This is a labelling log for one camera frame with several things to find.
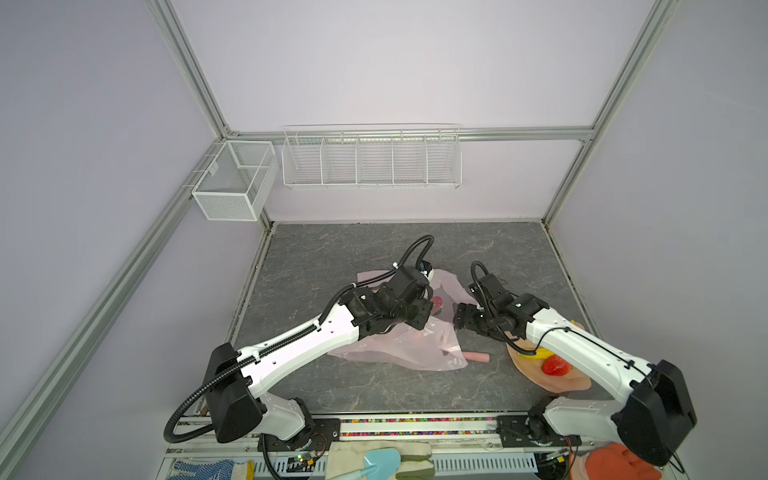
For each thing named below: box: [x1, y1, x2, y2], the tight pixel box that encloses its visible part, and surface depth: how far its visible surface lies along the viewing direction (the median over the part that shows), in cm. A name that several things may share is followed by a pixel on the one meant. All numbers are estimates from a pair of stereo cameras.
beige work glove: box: [326, 441, 435, 480], surface depth 72 cm
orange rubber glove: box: [585, 443, 662, 480], surface depth 69 cm
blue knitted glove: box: [167, 459, 235, 480], surface depth 70 cm
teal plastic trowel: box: [334, 448, 401, 480], surface depth 70 cm
